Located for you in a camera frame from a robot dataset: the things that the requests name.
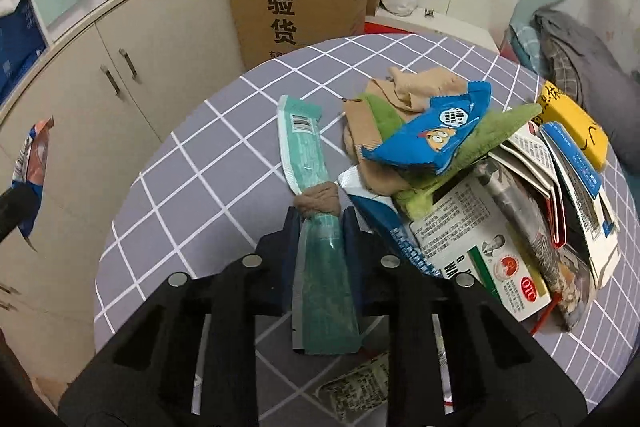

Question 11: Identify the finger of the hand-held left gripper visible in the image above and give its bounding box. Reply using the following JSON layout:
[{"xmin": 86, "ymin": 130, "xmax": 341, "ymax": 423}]
[{"xmin": 0, "ymin": 184, "xmax": 43, "ymax": 243}]

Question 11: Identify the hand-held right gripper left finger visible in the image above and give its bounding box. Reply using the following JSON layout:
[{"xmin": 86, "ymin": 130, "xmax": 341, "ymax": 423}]
[{"xmin": 57, "ymin": 206, "xmax": 302, "ymax": 427}]

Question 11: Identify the grey plaid clothing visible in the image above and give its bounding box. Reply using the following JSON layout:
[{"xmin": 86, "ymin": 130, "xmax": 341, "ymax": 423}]
[{"xmin": 535, "ymin": 9, "xmax": 640, "ymax": 118}]

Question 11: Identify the silver blue foil packet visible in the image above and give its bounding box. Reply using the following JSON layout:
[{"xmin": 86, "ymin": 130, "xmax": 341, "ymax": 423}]
[{"xmin": 337, "ymin": 167, "xmax": 443, "ymax": 278}]

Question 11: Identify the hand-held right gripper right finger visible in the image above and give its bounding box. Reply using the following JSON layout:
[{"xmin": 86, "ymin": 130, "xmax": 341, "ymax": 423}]
[{"xmin": 342, "ymin": 207, "xmax": 588, "ymax": 427}]

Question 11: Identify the blue storage bag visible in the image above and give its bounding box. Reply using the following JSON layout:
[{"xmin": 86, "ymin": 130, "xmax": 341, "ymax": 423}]
[{"xmin": 0, "ymin": 0, "xmax": 48, "ymax": 102}]

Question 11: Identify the blue white flattened carton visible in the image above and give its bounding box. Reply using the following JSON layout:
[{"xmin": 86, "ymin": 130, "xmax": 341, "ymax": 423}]
[{"xmin": 539, "ymin": 122, "xmax": 622, "ymax": 303}]

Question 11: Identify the cream curved cabinet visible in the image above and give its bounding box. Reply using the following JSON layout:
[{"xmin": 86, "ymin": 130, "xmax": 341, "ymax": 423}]
[{"xmin": 0, "ymin": 0, "xmax": 246, "ymax": 388}]

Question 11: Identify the small clear printed wrapper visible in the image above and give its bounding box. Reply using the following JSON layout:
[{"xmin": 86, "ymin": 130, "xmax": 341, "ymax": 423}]
[{"xmin": 315, "ymin": 352, "xmax": 391, "ymax": 423}]

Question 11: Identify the folded printed paper leaflet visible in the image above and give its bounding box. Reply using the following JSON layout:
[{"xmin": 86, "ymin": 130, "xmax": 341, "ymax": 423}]
[{"xmin": 492, "ymin": 127, "xmax": 568, "ymax": 248}]

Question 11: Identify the beige nylon stocking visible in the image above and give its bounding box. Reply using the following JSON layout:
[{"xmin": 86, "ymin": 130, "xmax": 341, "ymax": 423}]
[
  {"xmin": 364, "ymin": 67, "xmax": 471, "ymax": 114},
  {"xmin": 294, "ymin": 99, "xmax": 402, "ymax": 219}
]

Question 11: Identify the yellow handwritten card box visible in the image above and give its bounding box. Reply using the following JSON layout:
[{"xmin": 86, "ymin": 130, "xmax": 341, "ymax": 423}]
[{"xmin": 536, "ymin": 81, "xmax": 611, "ymax": 172}]

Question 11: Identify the blue orange snack wrapper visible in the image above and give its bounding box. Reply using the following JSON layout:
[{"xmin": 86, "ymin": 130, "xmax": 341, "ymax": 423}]
[{"xmin": 11, "ymin": 117, "xmax": 55, "ymax": 253}]

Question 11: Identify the green fuzzy cloth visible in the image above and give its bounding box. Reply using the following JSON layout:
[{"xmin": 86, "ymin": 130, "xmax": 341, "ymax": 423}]
[{"xmin": 357, "ymin": 93, "xmax": 543, "ymax": 218}]

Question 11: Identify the red box with white lid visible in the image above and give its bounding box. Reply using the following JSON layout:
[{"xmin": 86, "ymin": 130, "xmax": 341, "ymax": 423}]
[{"xmin": 364, "ymin": 9, "xmax": 501, "ymax": 52}]

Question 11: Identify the blue cartoon snack packet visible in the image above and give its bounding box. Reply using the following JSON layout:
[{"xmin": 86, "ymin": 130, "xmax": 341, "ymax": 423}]
[{"xmin": 361, "ymin": 81, "xmax": 493, "ymax": 175}]

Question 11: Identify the white green medicine box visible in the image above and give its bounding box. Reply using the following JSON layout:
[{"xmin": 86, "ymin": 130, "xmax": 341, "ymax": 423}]
[{"xmin": 410, "ymin": 179, "xmax": 553, "ymax": 323}]

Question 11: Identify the round table with checked cloth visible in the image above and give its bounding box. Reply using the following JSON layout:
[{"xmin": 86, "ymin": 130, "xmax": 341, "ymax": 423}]
[{"xmin": 92, "ymin": 34, "xmax": 640, "ymax": 413}]

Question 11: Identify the teal long plastic wrapper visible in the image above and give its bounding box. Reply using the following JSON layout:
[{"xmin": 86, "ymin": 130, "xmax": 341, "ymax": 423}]
[{"xmin": 276, "ymin": 95, "xmax": 361, "ymax": 355}]

